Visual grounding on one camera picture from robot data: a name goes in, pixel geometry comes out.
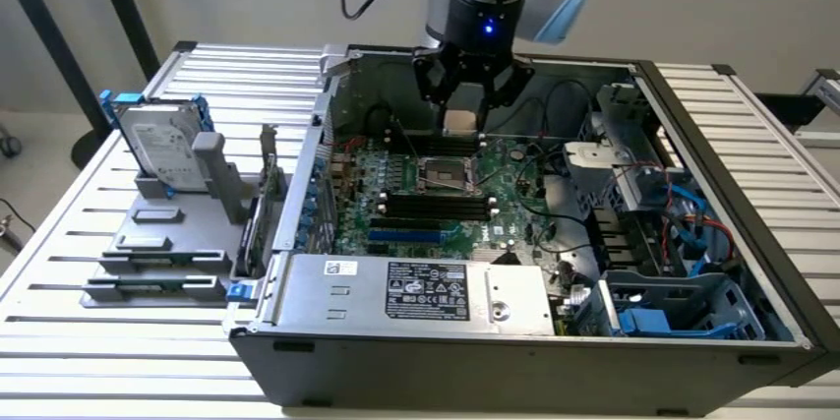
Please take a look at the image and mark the CPU with silver lid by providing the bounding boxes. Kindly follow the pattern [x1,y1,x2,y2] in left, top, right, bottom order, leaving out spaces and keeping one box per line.
[443,109,480,138]

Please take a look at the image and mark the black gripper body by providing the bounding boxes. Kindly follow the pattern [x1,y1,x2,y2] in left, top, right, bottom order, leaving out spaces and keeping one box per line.
[450,0,531,87]

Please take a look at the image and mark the black wire in case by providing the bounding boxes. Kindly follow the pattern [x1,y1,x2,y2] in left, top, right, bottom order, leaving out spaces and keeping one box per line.
[508,79,598,224]

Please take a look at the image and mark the green motherboard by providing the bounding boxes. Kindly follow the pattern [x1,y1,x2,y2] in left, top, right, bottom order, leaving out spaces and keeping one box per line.
[319,136,574,265]

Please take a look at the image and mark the hard disk in blue bracket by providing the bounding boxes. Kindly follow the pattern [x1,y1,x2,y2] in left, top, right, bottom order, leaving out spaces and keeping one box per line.
[100,89,212,201]

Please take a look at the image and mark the black RAM slot bank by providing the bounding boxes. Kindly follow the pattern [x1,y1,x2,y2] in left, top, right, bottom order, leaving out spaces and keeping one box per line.
[387,191,495,222]
[396,128,488,156]

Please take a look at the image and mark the grey parts rack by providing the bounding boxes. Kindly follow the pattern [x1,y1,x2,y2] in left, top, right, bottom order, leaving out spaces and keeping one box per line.
[78,132,292,309]

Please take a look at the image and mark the grey disk bay blue latch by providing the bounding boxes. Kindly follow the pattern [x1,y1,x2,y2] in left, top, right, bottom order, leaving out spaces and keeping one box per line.
[598,269,768,341]

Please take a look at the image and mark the black open PC case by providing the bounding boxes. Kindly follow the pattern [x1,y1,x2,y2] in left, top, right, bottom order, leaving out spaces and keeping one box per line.
[220,43,831,410]

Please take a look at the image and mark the black floor cable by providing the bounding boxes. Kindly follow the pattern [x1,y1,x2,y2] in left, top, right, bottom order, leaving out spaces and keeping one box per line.
[0,197,39,250]

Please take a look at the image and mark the silver power supply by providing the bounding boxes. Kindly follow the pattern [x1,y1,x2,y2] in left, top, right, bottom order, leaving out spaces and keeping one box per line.
[274,253,558,338]

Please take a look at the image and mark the blue data wire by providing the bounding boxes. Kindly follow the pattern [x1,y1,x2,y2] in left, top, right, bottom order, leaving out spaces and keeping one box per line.
[667,182,731,275]

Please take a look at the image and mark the graphics card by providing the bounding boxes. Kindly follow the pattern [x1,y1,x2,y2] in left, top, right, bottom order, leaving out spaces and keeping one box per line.
[238,123,288,279]

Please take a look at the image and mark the black expansion slot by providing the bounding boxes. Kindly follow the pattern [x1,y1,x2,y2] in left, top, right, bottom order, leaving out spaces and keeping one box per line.
[368,216,443,233]

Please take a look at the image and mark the blue expansion slot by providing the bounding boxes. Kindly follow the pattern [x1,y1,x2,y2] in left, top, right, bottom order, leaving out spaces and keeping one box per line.
[366,228,443,245]

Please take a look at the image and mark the black stand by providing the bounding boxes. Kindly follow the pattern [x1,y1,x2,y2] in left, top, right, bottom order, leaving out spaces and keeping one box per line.
[0,0,160,170]

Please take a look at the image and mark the red wire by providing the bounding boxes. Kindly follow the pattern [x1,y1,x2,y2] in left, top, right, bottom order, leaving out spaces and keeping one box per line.
[660,167,738,257]

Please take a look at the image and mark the metal disk bay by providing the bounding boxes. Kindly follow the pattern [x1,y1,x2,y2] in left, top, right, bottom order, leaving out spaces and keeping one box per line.
[562,82,692,217]

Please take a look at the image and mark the CPU socket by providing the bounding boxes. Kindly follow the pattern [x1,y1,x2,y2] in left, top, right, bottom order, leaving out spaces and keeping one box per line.
[411,155,484,194]

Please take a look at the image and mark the blue case latch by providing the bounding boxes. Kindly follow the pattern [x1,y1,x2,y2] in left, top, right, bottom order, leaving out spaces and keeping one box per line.
[224,280,258,303]

